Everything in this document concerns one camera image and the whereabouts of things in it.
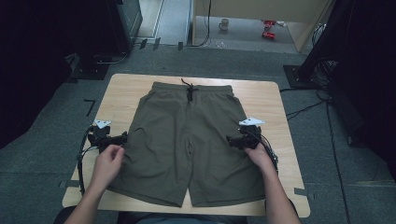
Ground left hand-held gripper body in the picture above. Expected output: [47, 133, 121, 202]
[87, 119, 115, 153]

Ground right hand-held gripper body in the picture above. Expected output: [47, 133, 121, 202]
[238, 117, 265, 150]

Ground olive green shorts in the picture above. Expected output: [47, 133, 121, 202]
[106, 77, 267, 208]

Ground person's right hand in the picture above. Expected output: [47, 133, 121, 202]
[244, 143, 276, 173]

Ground person's left hand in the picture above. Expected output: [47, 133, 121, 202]
[92, 144, 126, 189]

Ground black stand base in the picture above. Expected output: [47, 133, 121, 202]
[282, 63, 316, 91]
[69, 53, 110, 81]

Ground person's legs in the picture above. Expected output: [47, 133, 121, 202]
[53, 199, 300, 224]

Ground black cabinet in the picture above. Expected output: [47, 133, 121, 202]
[104, 0, 144, 54]

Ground beige mug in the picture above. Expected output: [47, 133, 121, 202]
[218, 18, 231, 32]

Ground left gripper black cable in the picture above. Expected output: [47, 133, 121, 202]
[77, 125, 95, 196]

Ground black floor cable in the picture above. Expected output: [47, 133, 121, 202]
[278, 87, 332, 121]

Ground hanging black cable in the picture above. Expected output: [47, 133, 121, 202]
[187, 0, 213, 49]

